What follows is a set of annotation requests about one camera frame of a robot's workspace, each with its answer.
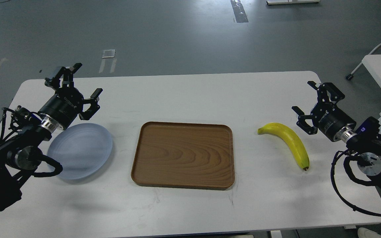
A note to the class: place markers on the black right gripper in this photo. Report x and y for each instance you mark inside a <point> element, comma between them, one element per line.
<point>326,116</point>

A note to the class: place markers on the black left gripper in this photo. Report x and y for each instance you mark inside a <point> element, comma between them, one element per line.
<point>67,102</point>

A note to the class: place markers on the yellow banana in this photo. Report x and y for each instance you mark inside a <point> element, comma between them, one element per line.
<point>291,139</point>

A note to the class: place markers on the light blue round plate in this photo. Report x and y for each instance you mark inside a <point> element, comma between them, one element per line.
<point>81,150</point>

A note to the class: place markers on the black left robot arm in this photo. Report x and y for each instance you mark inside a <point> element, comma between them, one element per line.
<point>22,131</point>

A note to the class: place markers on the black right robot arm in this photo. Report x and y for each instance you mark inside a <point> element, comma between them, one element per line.
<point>362,161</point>

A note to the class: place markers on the white furniture base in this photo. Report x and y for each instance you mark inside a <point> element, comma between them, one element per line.
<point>285,2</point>

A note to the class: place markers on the brown wooden tray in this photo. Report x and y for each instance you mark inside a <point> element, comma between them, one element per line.
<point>184,155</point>

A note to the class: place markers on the white shoe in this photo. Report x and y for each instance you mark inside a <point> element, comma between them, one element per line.
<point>367,233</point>

